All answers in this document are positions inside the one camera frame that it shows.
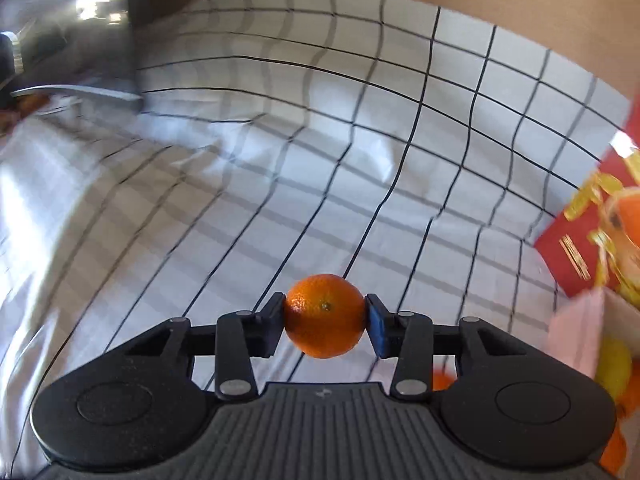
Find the white checked tablecloth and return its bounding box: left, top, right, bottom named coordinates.
left=0, top=0, right=632, bottom=476

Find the green apple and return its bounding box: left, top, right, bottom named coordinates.
left=594, top=337, right=634, bottom=402

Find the pink box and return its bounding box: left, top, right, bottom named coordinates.
left=546, top=287, right=640, bottom=480

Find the large orange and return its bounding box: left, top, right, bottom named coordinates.
left=598, top=425, right=630, bottom=479

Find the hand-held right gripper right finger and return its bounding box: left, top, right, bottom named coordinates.
left=365, top=293, right=526, bottom=402

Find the red orange-print gift bag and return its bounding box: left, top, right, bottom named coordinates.
left=532, top=109, right=640, bottom=307

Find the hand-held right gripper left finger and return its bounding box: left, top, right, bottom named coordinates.
left=124, top=292, right=286, bottom=402

